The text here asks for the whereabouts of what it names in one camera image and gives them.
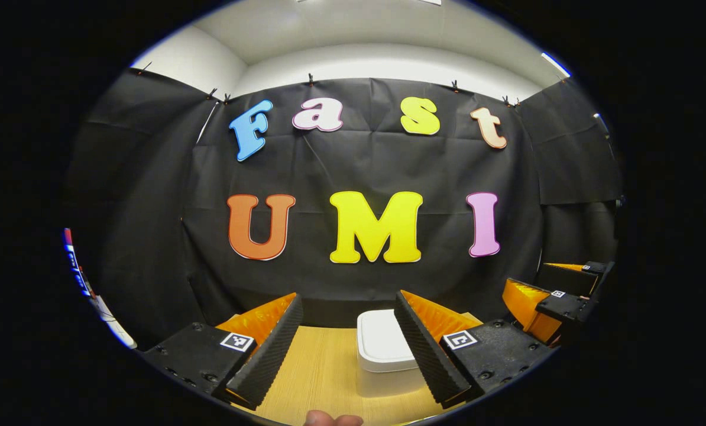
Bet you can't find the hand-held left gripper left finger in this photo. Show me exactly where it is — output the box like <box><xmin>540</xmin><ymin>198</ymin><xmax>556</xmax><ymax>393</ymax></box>
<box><xmin>143</xmin><ymin>293</ymin><xmax>305</xmax><ymax>410</ymax></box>

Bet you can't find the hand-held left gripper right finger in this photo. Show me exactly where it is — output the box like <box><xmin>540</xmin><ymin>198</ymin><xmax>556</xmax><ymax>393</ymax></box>
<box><xmin>393</xmin><ymin>290</ymin><xmax>553</xmax><ymax>410</ymax></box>

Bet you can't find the white desktop garbage bin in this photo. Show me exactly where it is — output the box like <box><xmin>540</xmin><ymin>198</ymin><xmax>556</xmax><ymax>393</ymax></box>
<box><xmin>356</xmin><ymin>309</ymin><xmax>430</xmax><ymax>398</ymax></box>

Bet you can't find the white side desk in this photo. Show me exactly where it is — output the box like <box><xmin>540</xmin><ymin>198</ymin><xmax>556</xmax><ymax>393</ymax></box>
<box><xmin>90</xmin><ymin>293</ymin><xmax>138</xmax><ymax>350</ymax></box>

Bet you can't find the computer monitor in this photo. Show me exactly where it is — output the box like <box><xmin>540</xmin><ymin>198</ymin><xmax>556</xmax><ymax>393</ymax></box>
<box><xmin>63</xmin><ymin>228</ymin><xmax>96</xmax><ymax>299</ymax></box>

